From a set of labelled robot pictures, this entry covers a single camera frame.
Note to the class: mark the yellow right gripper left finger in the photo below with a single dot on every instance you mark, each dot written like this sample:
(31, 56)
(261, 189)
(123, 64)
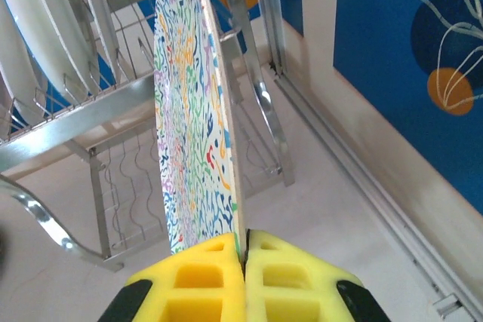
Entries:
(196, 288)

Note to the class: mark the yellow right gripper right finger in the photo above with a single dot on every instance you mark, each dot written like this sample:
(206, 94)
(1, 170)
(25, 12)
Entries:
(294, 288)

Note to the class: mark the colourful squiggle print plate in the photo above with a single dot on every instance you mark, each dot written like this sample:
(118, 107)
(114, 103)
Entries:
(188, 111)

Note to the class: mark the blue fleck white plate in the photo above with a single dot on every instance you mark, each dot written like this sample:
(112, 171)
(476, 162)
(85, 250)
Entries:
(100, 16)

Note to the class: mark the grid line plate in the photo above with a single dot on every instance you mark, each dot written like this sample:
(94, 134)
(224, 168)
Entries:
(45, 16)

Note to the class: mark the steel two-tier dish rack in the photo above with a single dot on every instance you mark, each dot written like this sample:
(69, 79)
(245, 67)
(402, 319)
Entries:
(75, 111)

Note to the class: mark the aluminium side frame rail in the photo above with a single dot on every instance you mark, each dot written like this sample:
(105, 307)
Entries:
(339, 145)

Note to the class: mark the aluminium frame post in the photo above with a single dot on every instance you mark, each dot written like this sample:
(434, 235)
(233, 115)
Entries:
(271, 16)

